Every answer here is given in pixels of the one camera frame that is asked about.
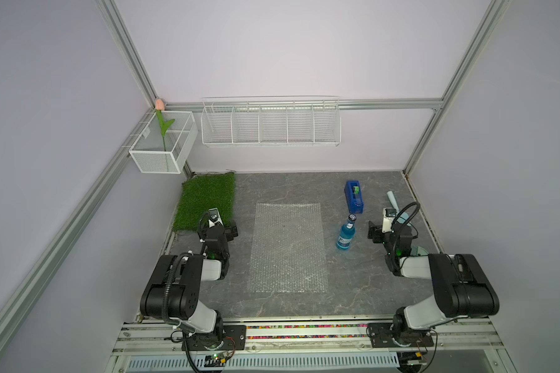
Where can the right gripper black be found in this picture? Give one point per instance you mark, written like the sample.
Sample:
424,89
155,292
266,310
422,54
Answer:
375,233

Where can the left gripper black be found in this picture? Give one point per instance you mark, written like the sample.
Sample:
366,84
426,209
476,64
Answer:
230,231

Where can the blue glass bottle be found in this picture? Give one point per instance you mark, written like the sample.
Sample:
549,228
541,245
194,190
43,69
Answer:
347,232

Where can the clear bubble wrap sheet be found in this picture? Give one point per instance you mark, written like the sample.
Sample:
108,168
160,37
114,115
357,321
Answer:
288,251

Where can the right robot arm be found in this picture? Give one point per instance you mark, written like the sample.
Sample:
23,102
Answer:
460,289

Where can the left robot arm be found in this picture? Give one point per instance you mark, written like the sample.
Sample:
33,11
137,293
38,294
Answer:
172,292

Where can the teal plastic trowel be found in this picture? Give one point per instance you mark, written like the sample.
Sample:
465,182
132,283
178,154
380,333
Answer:
392,199

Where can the green artificial grass mat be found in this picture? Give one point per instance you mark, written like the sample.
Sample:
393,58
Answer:
202,193

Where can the blue tape dispenser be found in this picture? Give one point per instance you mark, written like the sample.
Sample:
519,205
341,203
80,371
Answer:
353,194

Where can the white mesh box basket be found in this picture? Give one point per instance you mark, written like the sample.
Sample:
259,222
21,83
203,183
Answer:
147,149

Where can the white vent grille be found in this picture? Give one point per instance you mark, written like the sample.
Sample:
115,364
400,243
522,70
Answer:
267,362

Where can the pink artificial tulip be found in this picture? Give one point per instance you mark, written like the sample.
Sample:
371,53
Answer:
164,124

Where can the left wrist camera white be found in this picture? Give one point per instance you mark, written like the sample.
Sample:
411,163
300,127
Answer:
214,217

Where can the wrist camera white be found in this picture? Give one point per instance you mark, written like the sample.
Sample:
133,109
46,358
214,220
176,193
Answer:
214,217
389,214

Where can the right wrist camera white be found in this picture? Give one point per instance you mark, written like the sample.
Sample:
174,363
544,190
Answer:
389,214

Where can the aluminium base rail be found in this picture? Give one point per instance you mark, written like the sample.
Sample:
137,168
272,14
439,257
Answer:
348,333

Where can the white wire wall basket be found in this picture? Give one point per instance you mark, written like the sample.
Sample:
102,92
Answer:
268,121

